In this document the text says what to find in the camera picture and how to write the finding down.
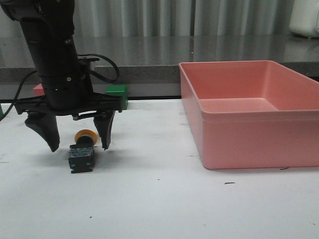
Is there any green block at left edge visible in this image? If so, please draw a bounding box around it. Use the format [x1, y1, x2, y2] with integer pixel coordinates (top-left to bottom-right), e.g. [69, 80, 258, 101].
[0, 104, 3, 118]

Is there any white appliance in background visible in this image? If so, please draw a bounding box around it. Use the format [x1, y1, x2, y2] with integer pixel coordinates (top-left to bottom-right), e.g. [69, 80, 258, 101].
[289, 0, 319, 38]

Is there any pink cube block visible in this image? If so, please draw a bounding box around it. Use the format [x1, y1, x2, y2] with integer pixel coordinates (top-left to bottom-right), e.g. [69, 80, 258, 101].
[33, 84, 45, 96]

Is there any green cube block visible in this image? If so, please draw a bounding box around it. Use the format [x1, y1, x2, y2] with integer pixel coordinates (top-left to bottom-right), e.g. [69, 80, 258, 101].
[105, 85, 128, 110]

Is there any pink plastic bin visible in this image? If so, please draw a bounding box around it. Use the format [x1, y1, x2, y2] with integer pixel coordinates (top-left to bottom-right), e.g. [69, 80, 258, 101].
[179, 60, 319, 169]

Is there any yellow push button switch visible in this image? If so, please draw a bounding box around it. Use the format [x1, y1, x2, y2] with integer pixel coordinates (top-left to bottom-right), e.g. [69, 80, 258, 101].
[68, 129, 98, 174]

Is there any grey counter shelf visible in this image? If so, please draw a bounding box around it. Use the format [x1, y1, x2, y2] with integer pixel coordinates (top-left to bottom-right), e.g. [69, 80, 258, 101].
[0, 34, 319, 100]

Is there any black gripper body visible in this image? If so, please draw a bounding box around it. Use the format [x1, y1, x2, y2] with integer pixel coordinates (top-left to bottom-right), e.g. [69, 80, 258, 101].
[14, 71, 124, 120]

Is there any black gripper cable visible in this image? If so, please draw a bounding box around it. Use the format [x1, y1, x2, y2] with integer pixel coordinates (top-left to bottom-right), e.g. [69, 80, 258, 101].
[77, 53, 120, 84]

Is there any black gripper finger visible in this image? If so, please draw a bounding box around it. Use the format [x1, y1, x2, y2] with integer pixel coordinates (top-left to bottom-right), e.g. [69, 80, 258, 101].
[25, 112, 60, 152]
[93, 111, 115, 150]

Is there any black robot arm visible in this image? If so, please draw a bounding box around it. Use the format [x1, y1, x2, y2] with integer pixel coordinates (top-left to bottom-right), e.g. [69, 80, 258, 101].
[0, 0, 123, 151]

